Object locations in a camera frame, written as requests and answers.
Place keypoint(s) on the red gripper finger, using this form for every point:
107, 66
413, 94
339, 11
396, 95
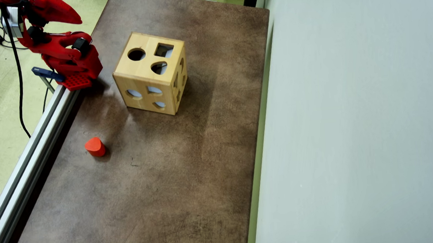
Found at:
58, 12

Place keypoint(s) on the red robot arm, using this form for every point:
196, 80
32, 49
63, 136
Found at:
83, 66

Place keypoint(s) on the wooden shape sorter box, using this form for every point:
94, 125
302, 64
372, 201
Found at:
141, 84

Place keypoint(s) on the blue clamp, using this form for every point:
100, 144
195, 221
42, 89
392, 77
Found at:
47, 73

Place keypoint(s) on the orange rounded block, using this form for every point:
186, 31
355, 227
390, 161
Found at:
95, 147

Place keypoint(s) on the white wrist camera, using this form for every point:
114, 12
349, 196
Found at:
13, 21

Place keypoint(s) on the aluminium profile rail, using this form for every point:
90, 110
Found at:
21, 169

